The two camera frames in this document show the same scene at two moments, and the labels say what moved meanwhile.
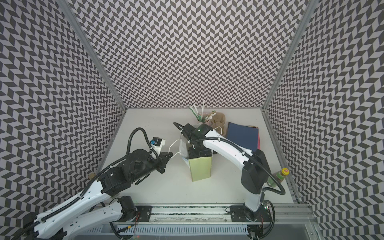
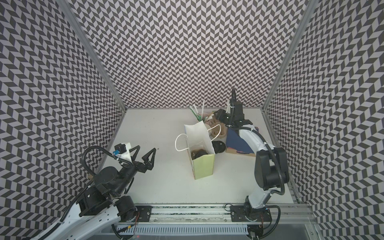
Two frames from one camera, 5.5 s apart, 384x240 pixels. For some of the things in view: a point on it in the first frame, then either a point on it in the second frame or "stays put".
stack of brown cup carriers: [218, 123] stays put
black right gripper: [197, 151] to [227, 115]
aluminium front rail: [284, 213] stays put
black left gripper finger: [165, 156] to [137, 148]
